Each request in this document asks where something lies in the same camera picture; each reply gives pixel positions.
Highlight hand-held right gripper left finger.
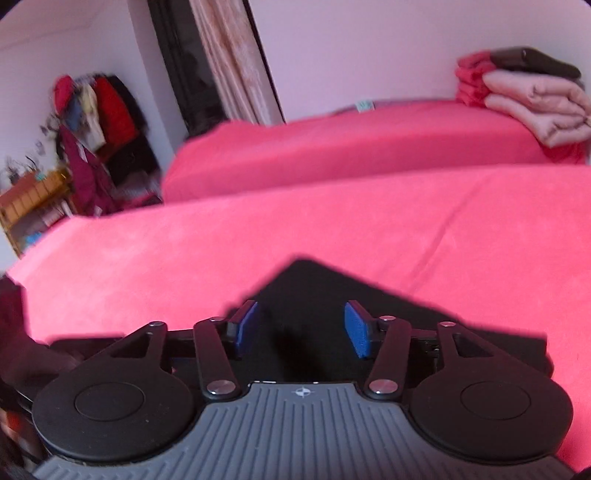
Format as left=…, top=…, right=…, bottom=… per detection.
left=92, top=300, right=259, bottom=401

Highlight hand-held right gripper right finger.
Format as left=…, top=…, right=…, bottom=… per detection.
left=344, top=300, right=509, bottom=401

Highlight pink blanket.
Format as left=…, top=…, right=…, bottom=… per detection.
left=7, top=164, right=591, bottom=467

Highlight red bed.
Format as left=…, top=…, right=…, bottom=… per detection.
left=161, top=98, right=588, bottom=204

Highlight black hanging clothes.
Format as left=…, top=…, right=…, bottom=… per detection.
left=108, top=75, right=163, bottom=185

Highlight maroon hanging garment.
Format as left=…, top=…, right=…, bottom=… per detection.
left=59, top=126, right=118, bottom=217

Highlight wooden shelf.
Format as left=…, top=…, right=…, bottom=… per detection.
left=0, top=167, right=78, bottom=260

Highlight red hanging jacket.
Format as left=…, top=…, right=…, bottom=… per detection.
left=93, top=76, right=140, bottom=146

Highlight pink patterned curtain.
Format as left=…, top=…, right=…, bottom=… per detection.
left=188, top=0, right=286, bottom=129

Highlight folded red cloth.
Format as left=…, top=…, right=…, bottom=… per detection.
left=454, top=52, right=498, bottom=110

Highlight folded pink quilt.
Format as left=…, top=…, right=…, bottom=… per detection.
left=482, top=69, right=591, bottom=149

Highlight folded dark brown cloth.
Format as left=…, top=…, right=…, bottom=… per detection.
left=489, top=47, right=583, bottom=80

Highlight dark door frame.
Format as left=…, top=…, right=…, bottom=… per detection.
left=147, top=0, right=228, bottom=140

